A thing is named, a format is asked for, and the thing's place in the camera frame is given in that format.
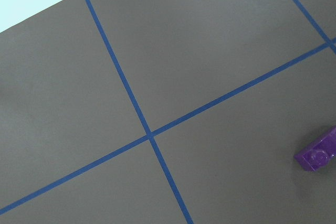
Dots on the purple curved toy block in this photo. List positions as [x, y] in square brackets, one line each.
[318, 153]

